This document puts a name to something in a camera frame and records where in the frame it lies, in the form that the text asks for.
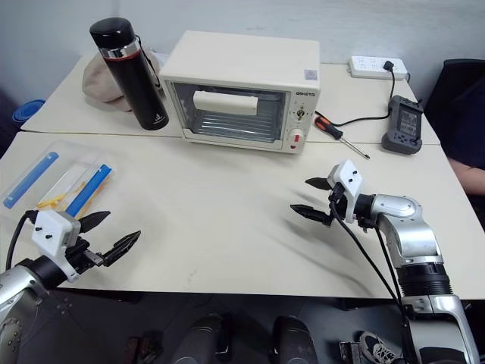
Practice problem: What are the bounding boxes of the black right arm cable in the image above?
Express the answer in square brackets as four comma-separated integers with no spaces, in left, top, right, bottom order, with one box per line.
[327,191,418,364]

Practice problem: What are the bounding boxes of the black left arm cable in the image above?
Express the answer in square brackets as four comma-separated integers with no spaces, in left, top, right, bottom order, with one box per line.
[5,209,39,271]

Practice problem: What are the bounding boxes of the black thermos bottle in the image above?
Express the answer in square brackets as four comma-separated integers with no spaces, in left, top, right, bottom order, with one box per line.
[89,17,169,131]

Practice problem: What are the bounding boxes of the grey sneaker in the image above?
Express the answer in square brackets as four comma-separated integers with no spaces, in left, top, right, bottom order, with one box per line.
[357,331,403,364]

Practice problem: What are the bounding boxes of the beige cloth cap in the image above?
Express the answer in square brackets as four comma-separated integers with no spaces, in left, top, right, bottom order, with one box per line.
[82,50,164,113]

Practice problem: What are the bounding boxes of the cream oven door handle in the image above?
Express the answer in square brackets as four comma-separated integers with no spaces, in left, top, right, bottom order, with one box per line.
[192,90,260,116]

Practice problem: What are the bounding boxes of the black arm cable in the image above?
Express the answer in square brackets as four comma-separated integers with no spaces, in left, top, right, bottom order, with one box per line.
[327,191,418,364]
[5,209,39,271]

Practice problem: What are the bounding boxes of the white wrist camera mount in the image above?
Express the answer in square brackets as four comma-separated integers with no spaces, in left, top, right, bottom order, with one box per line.
[30,209,83,284]
[327,159,365,223]

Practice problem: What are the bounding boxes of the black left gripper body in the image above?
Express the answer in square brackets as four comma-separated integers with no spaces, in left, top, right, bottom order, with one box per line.
[64,236,105,275]

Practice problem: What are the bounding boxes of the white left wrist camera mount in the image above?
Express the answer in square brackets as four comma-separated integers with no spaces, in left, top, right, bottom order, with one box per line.
[30,209,83,284]

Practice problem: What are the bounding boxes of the black plug with cable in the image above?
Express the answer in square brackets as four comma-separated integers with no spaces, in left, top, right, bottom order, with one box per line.
[328,60,397,128]

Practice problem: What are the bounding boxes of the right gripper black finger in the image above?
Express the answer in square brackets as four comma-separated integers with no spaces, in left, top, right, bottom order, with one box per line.
[289,203,333,228]
[305,176,335,192]

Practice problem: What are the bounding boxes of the cream toaster oven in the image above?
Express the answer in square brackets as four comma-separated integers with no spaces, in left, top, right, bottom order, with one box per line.
[158,30,322,155]

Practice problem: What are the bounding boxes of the grey handheld device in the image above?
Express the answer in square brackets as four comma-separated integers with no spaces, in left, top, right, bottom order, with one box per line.
[380,95,425,157]

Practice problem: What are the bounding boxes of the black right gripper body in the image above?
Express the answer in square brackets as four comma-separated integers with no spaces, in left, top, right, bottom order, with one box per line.
[321,183,356,228]

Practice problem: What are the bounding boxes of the person in dark clothes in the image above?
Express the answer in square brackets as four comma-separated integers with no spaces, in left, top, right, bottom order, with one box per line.
[423,58,485,196]

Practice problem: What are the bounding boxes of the orange and black screwdriver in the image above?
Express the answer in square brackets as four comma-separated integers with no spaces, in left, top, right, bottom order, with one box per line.
[314,110,371,161]

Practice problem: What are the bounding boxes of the yellow fries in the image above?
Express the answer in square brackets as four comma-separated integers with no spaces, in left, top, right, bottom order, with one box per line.
[36,177,108,212]

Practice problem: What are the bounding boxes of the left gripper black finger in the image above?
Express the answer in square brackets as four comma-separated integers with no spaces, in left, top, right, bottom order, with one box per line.
[101,229,142,267]
[79,210,111,234]

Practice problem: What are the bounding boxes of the white power strip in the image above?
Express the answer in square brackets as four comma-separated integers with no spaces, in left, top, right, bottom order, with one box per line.
[349,55,411,81]

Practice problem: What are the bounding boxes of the dark rounded shape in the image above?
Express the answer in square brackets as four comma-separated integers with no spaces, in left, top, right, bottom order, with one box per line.
[171,312,234,364]
[270,315,320,364]

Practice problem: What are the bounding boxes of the blue round object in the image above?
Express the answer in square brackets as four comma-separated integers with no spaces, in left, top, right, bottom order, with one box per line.
[11,99,47,123]

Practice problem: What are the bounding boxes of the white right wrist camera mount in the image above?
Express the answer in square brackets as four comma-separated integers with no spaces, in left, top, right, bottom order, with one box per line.
[327,159,365,223]

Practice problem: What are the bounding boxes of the blue box clip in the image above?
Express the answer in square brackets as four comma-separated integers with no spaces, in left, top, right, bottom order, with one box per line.
[2,151,61,209]
[66,163,114,218]

